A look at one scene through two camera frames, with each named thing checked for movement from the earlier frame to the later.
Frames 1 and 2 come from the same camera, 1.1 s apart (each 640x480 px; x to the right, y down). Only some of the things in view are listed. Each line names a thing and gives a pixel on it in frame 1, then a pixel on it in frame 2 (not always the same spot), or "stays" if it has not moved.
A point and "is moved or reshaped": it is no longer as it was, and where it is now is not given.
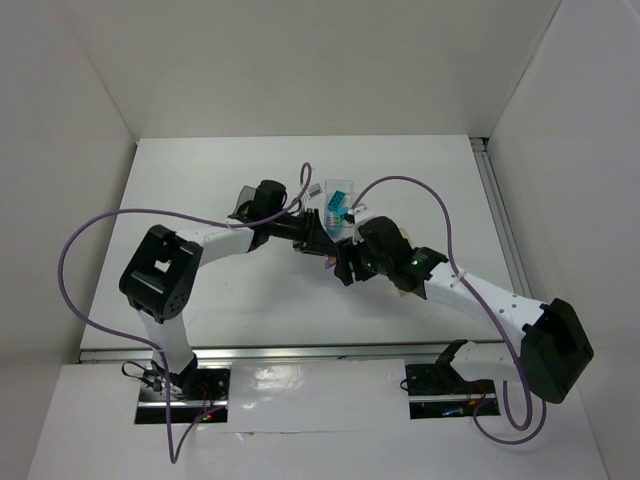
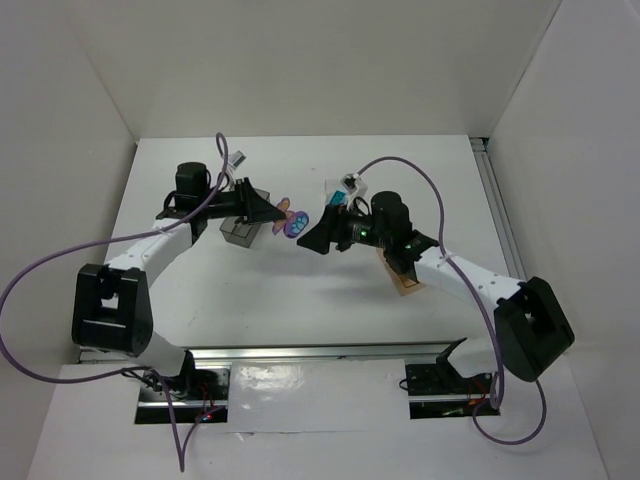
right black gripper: x=347 y=265 -> x=331 y=226
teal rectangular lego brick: x=336 y=200 stays
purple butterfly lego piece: x=331 y=261 is moved or reshaped
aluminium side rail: x=488 y=168 stays
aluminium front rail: x=277 y=352 stays
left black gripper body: x=309 y=231 -> x=247 y=201
